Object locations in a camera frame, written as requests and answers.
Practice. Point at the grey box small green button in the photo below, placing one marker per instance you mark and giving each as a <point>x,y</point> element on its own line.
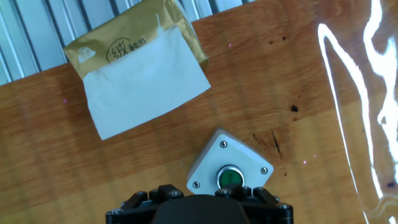
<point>217,158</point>

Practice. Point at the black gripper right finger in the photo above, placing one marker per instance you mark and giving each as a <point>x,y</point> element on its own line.
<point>267,205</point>

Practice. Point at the gold tissue pack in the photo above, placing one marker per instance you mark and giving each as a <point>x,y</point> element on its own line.
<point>140,81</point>

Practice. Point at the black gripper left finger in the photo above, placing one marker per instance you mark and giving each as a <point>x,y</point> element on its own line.
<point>133,208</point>

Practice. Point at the glossy wood-grain mat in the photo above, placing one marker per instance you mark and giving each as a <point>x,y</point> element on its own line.
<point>280,93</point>

